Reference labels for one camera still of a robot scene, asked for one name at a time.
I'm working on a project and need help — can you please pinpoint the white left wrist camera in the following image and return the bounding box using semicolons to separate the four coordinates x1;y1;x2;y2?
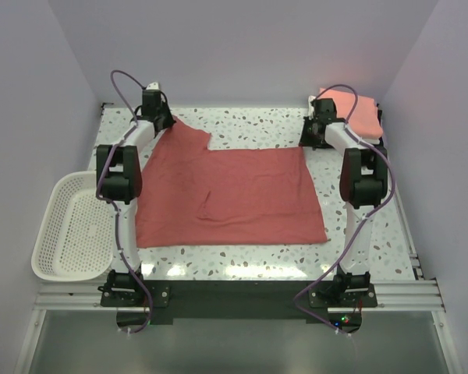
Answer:
146;82;161;90

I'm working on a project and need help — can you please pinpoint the white perforated plastic basket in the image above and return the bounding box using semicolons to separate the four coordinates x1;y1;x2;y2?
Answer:
31;171;114;282

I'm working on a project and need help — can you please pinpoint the red t-shirt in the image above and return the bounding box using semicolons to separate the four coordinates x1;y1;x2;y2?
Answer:
136;121;327;249

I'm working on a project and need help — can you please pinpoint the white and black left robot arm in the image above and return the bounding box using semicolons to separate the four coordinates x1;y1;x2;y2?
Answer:
96;83;175;308

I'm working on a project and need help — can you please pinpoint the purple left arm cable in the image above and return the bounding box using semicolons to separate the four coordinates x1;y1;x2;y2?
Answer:
95;69;154;334

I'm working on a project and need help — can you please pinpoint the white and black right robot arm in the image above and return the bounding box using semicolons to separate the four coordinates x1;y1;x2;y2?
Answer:
300;96;392;307

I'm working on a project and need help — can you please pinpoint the folded black t-shirt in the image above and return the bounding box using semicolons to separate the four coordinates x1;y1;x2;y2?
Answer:
377;104;385;146

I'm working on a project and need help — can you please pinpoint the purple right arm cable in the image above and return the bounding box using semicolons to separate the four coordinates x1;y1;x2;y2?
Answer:
294;84;395;328

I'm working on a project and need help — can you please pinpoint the folded salmon pink t-shirt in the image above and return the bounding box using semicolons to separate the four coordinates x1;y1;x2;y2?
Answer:
317;87;384;139

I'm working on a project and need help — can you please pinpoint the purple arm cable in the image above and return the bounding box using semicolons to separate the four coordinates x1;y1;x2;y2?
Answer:
95;69;154;334
294;84;395;328

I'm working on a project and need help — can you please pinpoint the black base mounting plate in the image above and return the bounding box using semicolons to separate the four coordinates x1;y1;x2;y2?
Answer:
98;275;378;329

